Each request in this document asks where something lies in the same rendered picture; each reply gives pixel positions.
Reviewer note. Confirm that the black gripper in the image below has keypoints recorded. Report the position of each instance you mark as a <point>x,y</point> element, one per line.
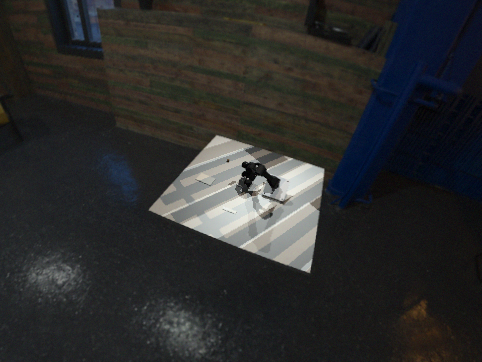
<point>251,178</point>

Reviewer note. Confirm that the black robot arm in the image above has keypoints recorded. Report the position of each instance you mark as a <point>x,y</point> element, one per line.
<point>261,170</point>

